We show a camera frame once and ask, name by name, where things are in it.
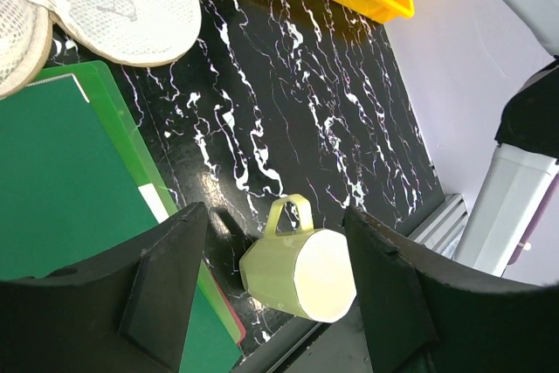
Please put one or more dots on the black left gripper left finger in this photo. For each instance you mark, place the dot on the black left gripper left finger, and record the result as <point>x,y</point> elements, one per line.
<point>126,309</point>

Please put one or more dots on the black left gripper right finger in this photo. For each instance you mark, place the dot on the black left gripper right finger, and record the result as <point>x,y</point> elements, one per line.
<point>423,312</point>

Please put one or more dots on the white mesh laundry bag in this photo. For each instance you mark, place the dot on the white mesh laundry bag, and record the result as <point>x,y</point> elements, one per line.
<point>141,33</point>

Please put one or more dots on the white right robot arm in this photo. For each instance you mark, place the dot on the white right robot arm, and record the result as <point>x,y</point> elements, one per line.
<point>524,167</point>

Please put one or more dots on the red folder under binder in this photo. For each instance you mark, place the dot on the red folder under binder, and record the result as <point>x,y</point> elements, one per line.
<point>228,316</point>

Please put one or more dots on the pale green ceramic mug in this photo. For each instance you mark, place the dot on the pale green ceramic mug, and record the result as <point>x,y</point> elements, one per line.
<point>299,269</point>

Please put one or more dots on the green binder folder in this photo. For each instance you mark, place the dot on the green binder folder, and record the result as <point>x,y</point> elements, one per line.
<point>67,195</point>

